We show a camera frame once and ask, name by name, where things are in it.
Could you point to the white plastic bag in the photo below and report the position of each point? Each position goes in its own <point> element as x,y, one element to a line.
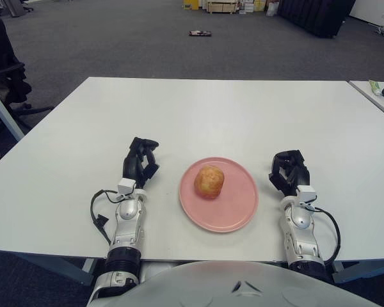
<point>272,9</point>

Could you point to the green white tube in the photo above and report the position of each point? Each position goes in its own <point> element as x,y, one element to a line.
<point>375,87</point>

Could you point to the white stacked boxes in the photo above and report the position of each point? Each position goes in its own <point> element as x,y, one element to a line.
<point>245,6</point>

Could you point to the grey robot torso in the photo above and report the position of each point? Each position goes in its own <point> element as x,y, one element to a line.
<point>236,284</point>

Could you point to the black tray with items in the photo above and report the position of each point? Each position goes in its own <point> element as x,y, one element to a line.
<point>200,33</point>

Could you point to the red yellow apple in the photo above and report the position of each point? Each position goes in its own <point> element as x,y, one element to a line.
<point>209,182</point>

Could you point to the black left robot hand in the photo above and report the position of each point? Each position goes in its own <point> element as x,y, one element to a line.
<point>131,168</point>

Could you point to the white desk leg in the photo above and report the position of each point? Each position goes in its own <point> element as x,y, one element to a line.
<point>4,112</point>

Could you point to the pink round plate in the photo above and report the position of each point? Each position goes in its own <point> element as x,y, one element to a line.
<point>236,208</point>

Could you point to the yellow cardboard box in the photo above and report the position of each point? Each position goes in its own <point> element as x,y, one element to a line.
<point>191,4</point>

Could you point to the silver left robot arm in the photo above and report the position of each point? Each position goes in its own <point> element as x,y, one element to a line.
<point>126,230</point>

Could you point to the pale yellow boxes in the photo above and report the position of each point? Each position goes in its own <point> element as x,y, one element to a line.
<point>260,5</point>

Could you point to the wooden crate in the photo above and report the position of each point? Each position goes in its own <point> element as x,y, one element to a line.
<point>221,6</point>

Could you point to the black partition curtain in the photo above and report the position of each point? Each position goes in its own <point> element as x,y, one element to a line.
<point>315,16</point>

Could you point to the blue grey table frame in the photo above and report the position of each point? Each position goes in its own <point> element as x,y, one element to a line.
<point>361,272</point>

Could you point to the distant office chair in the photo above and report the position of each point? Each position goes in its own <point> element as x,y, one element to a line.
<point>20,6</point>

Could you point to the black office chair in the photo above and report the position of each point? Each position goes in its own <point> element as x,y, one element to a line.
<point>4,64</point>

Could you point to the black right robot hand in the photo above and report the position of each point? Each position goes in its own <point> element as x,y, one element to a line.
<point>299,174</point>

